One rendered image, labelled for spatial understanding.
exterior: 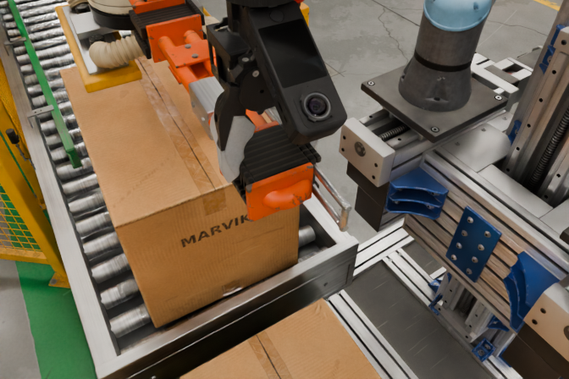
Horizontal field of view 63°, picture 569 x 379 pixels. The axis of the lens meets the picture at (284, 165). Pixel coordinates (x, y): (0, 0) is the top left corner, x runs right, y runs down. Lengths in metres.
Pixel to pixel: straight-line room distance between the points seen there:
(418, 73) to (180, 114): 0.54
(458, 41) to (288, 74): 0.62
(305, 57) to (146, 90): 0.88
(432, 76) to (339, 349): 0.66
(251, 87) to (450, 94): 0.65
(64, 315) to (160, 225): 1.12
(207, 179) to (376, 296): 0.89
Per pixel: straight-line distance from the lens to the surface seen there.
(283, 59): 0.37
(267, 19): 0.39
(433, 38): 0.96
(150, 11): 0.80
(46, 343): 1.99
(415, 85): 1.01
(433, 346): 1.63
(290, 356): 1.19
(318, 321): 1.23
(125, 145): 1.08
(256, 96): 0.42
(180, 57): 0.67
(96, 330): 1.24
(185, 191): 0.95
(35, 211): 1.80
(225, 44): 0.43
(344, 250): 1.26
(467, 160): 1.07
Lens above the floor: 1.63
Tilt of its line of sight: 44 degrees down
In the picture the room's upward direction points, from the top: straight up
